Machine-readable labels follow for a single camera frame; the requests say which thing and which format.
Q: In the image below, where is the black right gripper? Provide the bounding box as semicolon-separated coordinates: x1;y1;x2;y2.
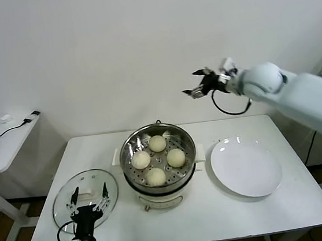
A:
180;65;231;101

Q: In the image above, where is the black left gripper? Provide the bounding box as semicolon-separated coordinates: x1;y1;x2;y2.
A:
63;181;116;241

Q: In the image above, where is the round glass lid white handle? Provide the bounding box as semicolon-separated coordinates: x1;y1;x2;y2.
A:
48;166;124;235

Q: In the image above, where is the white steamed baozi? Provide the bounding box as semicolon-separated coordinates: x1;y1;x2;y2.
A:
145;166;168;188
130;150;153;171
147;134;167;154
165;147;187;169

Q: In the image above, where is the stainless steel steamer basket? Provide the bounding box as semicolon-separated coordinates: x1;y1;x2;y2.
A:
117;119;201;191

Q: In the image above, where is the white electric cooker base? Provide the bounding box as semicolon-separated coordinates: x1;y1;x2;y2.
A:
110;138;212;216

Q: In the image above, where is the white side desk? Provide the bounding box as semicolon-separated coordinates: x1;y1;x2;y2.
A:
0;110;55;241

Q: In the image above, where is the white round plate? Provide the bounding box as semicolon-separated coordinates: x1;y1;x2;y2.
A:
208;132;285;202

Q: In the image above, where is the black silver adapter dongle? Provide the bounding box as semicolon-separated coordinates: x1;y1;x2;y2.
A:
22;110;42;124

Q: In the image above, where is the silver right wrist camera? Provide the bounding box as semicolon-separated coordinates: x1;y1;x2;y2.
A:
216;55;239;84

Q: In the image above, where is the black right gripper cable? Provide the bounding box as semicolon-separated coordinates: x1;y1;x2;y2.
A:
210;86;254;118

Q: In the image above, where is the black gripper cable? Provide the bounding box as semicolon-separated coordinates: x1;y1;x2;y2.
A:
55;220;77;241
210;86;254;118

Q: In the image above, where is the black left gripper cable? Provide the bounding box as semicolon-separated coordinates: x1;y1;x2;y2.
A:
55;220;77;241

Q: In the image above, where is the black desk cable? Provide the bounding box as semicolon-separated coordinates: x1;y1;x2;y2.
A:
0;119;34;138

